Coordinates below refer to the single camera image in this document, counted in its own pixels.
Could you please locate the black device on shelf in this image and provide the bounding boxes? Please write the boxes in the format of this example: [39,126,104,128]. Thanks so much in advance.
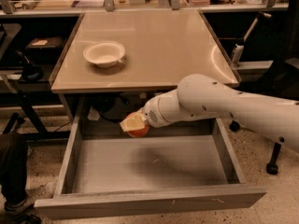
[16,50,43,81]

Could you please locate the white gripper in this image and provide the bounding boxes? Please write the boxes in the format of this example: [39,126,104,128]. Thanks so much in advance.
[120,91,180,132]

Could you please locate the white paper bowl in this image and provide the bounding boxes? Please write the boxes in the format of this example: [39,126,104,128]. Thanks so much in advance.
[83,41,126,68]

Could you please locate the white tube with black handle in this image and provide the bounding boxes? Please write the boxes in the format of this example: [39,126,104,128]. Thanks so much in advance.
[231,11,272,66]

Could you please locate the grey shoe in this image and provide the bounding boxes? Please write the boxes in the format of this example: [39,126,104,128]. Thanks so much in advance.
[5,195,35,216]

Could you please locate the black office chair base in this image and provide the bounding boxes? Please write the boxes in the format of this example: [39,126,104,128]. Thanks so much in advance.
[229,120,281,175]

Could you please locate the black box on shelf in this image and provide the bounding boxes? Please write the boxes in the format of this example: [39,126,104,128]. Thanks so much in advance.
[25,36,64,60]

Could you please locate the person leg dark trousers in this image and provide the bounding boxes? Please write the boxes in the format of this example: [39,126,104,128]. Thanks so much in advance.
[0,133,28,204]

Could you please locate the red apple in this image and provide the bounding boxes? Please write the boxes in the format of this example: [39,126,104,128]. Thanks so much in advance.
[127,122,150,137]

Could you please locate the grey counter cabinet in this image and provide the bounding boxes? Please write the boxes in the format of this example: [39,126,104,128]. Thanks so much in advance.
[51,9,240,117]

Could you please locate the open grey drawer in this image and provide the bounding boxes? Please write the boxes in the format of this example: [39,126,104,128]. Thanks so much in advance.
[34,96,267,220]

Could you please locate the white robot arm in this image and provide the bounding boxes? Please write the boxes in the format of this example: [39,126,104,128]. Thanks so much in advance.
[121,74,299,152]

